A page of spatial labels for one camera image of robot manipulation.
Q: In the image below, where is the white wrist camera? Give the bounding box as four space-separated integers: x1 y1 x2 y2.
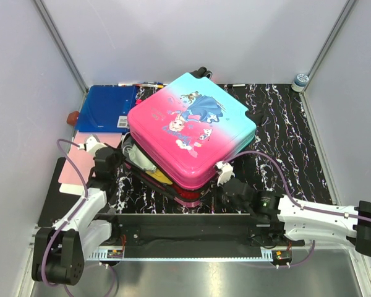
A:
78 134 107 156
215 161 235 186

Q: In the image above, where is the red lace bra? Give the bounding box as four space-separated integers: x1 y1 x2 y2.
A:
173 185 202 202

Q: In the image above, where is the aluminium rail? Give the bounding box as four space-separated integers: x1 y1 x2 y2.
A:
87 238 351 262

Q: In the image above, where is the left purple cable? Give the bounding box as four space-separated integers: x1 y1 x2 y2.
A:
40 139 116 297

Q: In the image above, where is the pink white board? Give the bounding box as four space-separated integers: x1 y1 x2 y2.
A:
58 132 123 196

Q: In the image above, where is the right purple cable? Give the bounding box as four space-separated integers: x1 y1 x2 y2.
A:
225 150 371 269

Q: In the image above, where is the brown red round object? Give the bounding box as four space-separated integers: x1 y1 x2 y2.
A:
66 111 80 127

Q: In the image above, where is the pink teal hardshell suitcase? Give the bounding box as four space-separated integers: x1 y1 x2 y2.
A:
124 67 267 207

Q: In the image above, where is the colourful marker pen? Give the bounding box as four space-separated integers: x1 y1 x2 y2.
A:
135 82 164 88

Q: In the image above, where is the white bra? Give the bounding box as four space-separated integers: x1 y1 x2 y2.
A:
124 144 157 172

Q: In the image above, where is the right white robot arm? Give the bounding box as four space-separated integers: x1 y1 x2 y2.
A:
218 178 371 257

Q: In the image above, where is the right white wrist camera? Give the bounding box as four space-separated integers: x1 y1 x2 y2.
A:
215 161 235 186

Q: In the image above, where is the blue folder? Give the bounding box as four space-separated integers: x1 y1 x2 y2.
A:
75 85 139 133

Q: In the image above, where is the yellow bra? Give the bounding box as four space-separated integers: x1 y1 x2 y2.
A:
146 169 173 185

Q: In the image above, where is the black marker pen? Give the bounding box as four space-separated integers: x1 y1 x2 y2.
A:
224 84 246 88

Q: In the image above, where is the purple cable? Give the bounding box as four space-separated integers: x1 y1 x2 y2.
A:
40 139 116 297
225 150 371 269

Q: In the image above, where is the blue lidded small jar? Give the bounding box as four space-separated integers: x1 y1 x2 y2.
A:
291 74 309 93

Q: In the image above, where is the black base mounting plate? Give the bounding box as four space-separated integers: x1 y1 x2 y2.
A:
77 213 305 248

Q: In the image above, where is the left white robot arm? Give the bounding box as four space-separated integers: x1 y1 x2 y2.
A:
32 147 125 286

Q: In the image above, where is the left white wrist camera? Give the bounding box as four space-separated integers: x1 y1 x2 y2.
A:
78 134 107 156

